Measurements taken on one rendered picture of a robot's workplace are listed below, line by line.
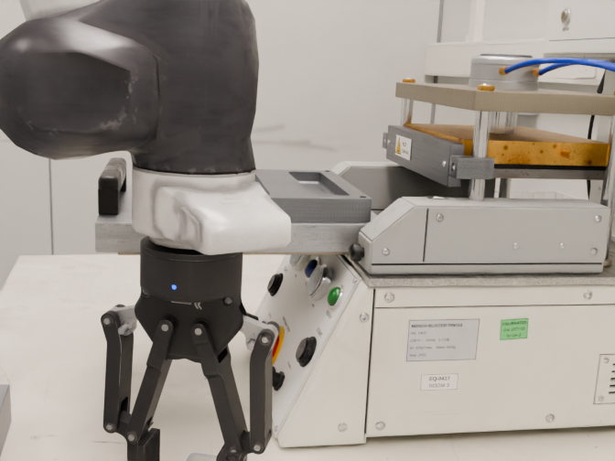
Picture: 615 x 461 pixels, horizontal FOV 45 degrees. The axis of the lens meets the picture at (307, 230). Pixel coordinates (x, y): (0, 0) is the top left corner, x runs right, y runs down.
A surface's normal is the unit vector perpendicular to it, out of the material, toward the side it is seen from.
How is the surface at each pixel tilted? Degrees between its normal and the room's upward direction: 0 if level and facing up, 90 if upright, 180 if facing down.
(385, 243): 90
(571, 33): 90
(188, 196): 18
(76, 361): 0
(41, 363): 0
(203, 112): 101
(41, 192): 90
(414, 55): 90
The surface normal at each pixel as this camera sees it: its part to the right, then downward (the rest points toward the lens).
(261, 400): -0.18, 0.20
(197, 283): 0.24, 0.22
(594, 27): -0.98, 0.00
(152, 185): -0.48, 0.12
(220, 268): 0.67, 0.19
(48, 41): 0.00, -0.49
